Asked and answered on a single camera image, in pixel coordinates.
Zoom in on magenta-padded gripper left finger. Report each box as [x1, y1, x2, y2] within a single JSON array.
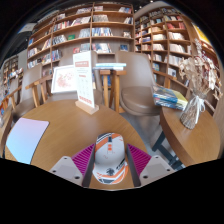
[[48, 142, 97, 189]]

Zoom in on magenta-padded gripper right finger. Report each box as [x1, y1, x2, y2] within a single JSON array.
[[124, 143, 176, 188]]

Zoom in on white orange black computer mouse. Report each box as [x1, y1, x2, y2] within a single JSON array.
[[92, 132, 129, 185]]

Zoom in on pink blue gradient mouse pad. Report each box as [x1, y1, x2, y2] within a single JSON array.
[[5, 117, 50, 165]]

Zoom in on round wooden side table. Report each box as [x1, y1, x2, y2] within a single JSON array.
[[159, 105, 222, 168], [0, 104, 14, 158]]

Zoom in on glass vase with dried flowers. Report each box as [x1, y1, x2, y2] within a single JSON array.
[[178, 38, 223, 131]]

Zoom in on stack of colourful books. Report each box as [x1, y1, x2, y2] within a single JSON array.
[[152, 84, 189, 112]]

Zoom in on white framed pink floral picture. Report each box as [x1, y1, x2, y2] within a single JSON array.
[[50, 64, 78, 95]]

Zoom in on white sign in wooden base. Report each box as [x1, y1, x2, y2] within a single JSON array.
[[72, 50, 100, 116]]

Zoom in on stack of light blue books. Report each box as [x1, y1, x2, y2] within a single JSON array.
[[92, 62, 128, 72]]

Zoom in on small distant wooden bookshelf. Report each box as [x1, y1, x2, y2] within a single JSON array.
[[1, 56, 19, 84]]

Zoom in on curved wooden bookshelf unit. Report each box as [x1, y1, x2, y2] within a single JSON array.
[[133, 6, 224, 114]]

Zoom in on wide wooden bookshelf unit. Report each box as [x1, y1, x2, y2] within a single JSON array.
[[26, 2, 136, 78]]

